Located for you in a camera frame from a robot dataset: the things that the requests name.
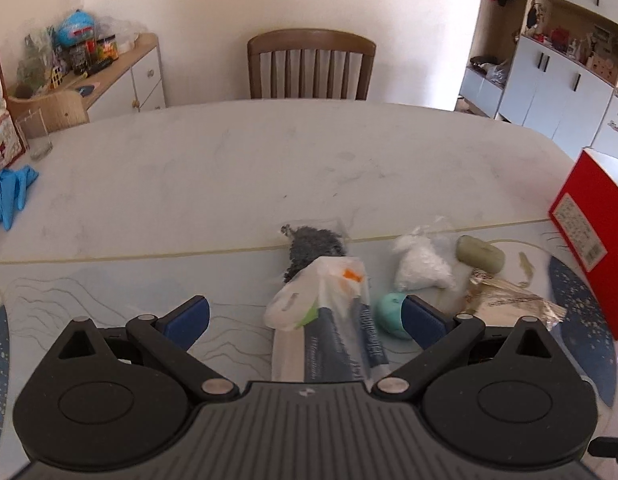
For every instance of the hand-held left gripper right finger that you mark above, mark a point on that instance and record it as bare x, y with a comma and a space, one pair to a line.
421, 322

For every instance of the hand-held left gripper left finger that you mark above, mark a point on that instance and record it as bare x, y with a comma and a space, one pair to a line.
189, 317

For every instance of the bag of grey grains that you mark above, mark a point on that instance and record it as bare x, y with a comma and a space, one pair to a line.
309, 250

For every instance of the red cardboard box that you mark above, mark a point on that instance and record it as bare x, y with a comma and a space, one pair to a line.
609, 240

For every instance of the teal round case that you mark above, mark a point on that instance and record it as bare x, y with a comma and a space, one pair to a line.
389, 315

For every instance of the bag of white crystals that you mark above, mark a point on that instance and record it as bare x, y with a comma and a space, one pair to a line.
419, 265

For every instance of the printed table mat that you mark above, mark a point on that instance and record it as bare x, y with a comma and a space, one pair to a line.
114, 285

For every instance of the green soap bar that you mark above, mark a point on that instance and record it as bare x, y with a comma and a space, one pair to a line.
481, 255

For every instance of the clear gold wrapper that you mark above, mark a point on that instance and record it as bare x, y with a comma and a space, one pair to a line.
509, 300

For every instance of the blue rubber gloves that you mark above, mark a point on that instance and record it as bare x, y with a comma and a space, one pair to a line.
11, 185

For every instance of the clear drinking glass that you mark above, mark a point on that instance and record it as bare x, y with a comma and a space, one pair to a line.
39, 150

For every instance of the white sideboard with wooden top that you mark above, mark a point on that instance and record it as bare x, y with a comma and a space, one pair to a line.
149, 85

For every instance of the jar with orange contents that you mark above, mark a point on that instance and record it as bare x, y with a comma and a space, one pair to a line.
107, 49

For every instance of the dark glass jar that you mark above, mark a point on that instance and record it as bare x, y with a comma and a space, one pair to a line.
80, 57

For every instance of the clear plastic bags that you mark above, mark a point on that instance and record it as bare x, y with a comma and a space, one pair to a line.
119, 32

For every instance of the wooden slat-back chair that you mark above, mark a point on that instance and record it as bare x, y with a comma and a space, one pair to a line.
309, 40

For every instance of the white wall cabinet unit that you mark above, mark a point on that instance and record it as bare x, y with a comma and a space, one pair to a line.
539, 90

